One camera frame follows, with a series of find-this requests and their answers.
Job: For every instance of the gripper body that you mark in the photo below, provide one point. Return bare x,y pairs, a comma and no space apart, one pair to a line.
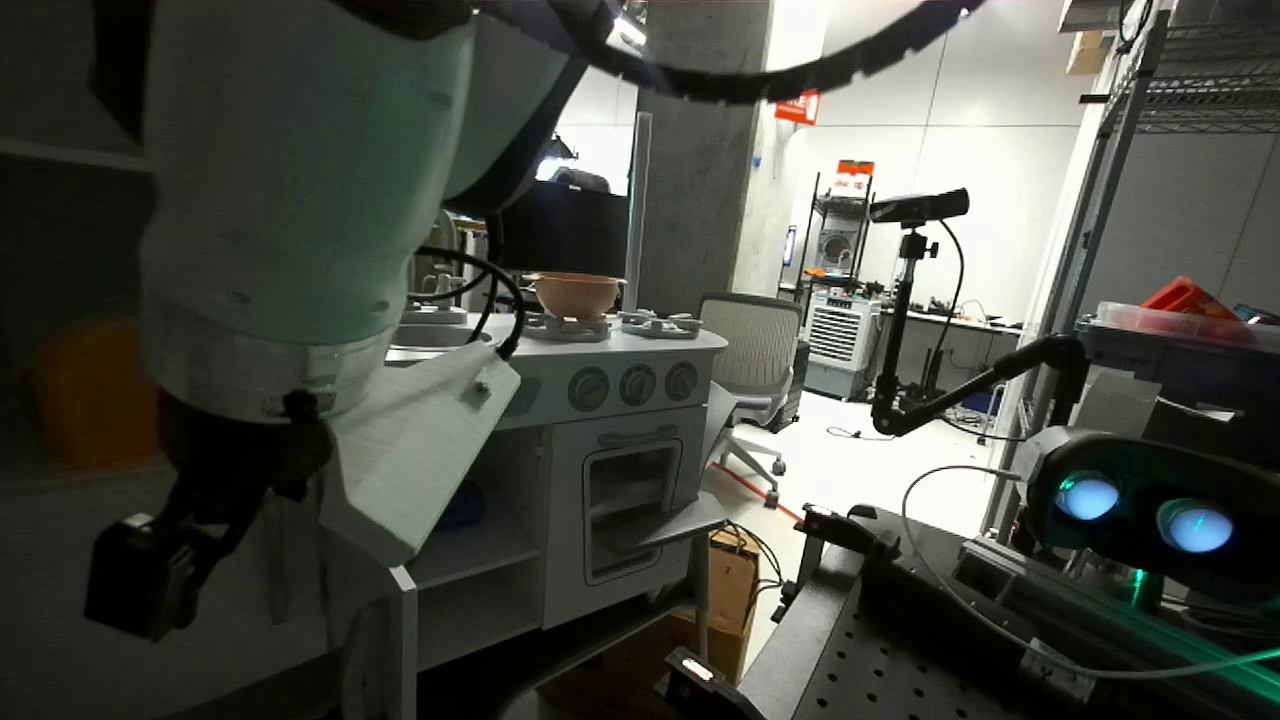
235,455

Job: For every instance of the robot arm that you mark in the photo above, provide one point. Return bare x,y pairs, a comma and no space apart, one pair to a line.
300,150

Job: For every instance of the toy oven door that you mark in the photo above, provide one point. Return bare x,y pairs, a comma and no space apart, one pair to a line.
625,520

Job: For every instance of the orange container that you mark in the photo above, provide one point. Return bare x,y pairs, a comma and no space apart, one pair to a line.
90,392

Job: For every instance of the toy sink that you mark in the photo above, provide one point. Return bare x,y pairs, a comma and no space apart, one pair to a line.
430,336

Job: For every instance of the toy tap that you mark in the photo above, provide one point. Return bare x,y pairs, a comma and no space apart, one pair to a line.
437,300

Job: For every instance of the white shelf unit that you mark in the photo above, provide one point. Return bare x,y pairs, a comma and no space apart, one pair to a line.
60,250

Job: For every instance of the grey toy burner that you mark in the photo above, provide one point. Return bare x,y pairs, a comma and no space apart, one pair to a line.
660,324
568,328

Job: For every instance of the grey stove knob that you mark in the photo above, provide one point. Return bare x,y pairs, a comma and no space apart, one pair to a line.
681,381
637,384
589,389

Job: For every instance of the white toy kitchen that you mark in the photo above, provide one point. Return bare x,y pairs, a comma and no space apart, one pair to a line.
600,500

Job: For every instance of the pink bowl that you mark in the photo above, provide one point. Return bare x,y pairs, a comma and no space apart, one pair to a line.
575,293

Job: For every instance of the black monitor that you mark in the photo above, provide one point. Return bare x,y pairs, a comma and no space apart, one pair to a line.
560,232

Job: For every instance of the brown paper bag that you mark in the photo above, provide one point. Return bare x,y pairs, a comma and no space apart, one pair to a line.
733,590

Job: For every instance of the grey office chair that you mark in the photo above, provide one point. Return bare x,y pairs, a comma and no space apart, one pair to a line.
750,350

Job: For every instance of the black clamp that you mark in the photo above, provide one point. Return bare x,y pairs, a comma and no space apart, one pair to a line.
835,530

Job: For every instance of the white portable air cooler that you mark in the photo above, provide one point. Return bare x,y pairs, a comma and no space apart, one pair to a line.
838,345

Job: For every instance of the red sign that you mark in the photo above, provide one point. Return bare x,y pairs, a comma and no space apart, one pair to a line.
797,107

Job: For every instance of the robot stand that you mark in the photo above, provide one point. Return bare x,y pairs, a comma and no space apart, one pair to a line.
900,650

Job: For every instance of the cluttered desk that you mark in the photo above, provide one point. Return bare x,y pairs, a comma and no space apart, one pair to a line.
955,335

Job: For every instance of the small cardboard box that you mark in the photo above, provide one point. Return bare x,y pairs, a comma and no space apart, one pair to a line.
1088,52

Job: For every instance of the clear plastic bin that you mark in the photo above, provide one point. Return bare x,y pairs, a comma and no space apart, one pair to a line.
1180,330

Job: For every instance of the orange plastic object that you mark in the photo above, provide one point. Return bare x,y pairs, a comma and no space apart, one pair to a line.
1185,297

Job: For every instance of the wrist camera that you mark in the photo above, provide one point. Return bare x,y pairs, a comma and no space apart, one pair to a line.
140,585

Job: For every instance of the camera on mount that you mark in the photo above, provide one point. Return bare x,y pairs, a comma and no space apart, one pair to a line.
918,206

